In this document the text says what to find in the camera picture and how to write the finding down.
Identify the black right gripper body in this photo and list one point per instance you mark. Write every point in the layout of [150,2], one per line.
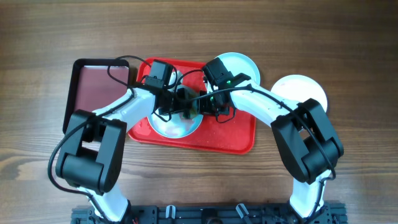
[211,104]

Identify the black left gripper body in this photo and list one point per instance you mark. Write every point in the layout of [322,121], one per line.
[176,101]

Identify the green yellow sponge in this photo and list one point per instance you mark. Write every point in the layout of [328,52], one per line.
[189,114]

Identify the light green plate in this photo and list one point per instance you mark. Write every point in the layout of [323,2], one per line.
[240,63]
[173,125]

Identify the white plate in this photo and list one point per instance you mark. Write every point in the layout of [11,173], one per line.
[300,88]

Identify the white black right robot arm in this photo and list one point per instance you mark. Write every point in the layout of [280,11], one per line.
[308,144]

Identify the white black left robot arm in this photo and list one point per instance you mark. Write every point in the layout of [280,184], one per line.
[88,160]

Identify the red serving tray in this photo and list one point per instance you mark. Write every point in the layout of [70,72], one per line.
[234,137]

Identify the black water tray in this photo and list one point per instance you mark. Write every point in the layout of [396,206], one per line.
[91,87]

